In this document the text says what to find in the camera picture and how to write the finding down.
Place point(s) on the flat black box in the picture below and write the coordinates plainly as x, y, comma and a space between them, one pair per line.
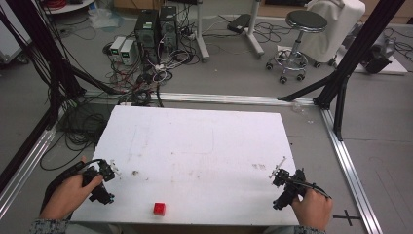
238, 23

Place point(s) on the large black computer tower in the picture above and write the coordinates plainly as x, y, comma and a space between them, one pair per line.
146, 35

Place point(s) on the person's right hand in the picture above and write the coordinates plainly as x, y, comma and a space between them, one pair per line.
313, 209

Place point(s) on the black braced frame post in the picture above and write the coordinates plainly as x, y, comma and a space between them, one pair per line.
357, 52

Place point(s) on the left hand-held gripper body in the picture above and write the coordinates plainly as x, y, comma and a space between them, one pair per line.
103, 195

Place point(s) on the white stand leg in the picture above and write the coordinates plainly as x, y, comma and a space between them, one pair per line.
202, 32
255, 35

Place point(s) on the white covered chair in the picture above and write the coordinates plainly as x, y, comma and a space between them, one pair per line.
337, 29

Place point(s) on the long aluminium floor rail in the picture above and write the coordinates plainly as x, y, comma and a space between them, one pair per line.
350, 169

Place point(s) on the short aluminium floor rail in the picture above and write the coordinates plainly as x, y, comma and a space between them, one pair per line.
227, 98

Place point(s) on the small black computer tower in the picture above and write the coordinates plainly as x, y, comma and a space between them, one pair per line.
168, 29

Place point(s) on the black round chrome stool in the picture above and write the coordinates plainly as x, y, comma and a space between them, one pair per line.
303, 22

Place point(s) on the white power supply unit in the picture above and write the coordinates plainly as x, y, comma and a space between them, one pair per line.
117, 47
128, 52

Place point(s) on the black device on white board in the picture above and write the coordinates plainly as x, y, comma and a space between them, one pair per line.
378, 60

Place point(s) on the round white table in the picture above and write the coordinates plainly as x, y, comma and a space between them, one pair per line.
69, 6

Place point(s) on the black floor mat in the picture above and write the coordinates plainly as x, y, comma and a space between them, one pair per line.
87, 118

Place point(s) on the clear plastic bag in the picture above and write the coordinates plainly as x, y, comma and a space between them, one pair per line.
105, 18

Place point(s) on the aluminium rail with black edge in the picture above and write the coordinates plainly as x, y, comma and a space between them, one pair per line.
22, 165

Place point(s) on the person's left hand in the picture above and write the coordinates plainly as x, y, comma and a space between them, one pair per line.
66, 196

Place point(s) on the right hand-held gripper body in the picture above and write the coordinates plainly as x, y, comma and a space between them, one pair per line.
285, 195

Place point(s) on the red cube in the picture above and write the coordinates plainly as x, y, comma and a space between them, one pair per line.
159, 209

